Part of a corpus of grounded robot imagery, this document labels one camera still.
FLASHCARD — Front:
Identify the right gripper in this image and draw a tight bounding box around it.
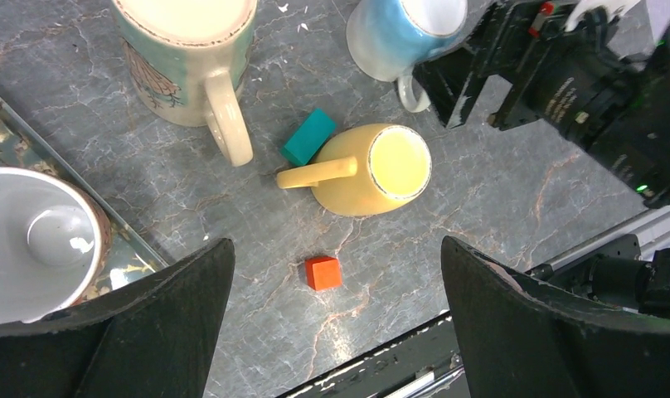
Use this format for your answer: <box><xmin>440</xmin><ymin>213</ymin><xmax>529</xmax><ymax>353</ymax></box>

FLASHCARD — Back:
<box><xmin>413</xmin><ymin>1</ymin><xmax>577</xmax><ymax>130</ymax></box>

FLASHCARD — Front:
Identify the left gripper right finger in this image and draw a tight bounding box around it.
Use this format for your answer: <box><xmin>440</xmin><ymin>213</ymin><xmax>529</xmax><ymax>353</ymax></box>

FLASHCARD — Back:
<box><xmin>441</xmin><ymin>237</ymin><xmax>670</xmax><ymax>397</ymax></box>

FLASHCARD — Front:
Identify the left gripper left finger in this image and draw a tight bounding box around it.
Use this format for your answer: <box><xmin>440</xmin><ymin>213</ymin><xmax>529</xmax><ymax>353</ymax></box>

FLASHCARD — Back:
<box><xmin>0</xmin><ymin>239</ymin><xmax>235</xmax><ymax>397</ymax></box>

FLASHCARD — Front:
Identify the blue white mug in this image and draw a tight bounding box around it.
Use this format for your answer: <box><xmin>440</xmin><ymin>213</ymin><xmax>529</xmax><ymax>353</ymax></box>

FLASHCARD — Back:
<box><xmin>346</xmin><ymin>0</ymin><xmax>468</xmax><ymax>113</ymax></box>

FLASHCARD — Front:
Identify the yellow mug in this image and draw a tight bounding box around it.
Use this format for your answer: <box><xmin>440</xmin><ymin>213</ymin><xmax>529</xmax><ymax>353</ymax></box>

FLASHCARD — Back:
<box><xmin>276</xmin><ymin>124</ymin><xmax>432</xmax><ymax>216</ymax></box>

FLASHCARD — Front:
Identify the salmon flower mug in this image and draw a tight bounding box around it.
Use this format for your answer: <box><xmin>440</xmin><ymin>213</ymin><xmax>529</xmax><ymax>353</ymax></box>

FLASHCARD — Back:
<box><xmin>0</xmin><ymin>167</ymin><xmax>112</xmax><ymax>324</ymax></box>

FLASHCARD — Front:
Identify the tall seashell cream mug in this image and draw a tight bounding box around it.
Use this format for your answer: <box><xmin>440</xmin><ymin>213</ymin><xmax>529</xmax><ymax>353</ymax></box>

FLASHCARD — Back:
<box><xmin>111</xmin><ymin>0</ymin><xmax>258</xmax><ymax>167</ymax></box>

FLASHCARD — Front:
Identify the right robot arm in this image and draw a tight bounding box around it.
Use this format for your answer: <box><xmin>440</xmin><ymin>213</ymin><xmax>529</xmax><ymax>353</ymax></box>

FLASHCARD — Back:
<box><xmin>413</xmin><ymin>1</ymin><xmax>670</xmax><ymax>209</ymax></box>

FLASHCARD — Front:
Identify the teal block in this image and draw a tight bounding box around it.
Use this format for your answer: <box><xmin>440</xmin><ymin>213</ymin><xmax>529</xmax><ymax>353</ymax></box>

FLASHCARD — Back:
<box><xmin>280</xmin><ymin>109</ymin><xmax>337</xmax><ymax>167</ymax></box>

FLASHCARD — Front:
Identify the red cube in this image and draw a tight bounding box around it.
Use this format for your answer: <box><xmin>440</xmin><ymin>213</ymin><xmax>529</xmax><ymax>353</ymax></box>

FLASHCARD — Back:
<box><xmin>305</xmin><ymin>256</ymin><xmax>342</xmax><ymax>291</ymax></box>

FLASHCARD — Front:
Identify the floral green tray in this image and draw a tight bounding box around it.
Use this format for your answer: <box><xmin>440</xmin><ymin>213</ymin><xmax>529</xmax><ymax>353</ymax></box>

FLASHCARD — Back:
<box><xmin>0</xmin><ymin>96</ymin><xmax>168</xmax><ymax>302</ymax></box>

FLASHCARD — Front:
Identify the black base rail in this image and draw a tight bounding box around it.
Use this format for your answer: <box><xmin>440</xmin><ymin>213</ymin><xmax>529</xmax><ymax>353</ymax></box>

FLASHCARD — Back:
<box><xmin>282</xmin><ymin>311</ymin><xmax>464</xmax><ymax>398</ymax></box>

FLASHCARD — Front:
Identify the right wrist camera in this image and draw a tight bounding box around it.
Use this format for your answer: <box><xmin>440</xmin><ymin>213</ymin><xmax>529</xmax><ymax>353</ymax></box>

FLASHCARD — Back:
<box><xmin>563</xmin><ymin>0</ymin><xmax>643</xmax><ymax>32</ymax></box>

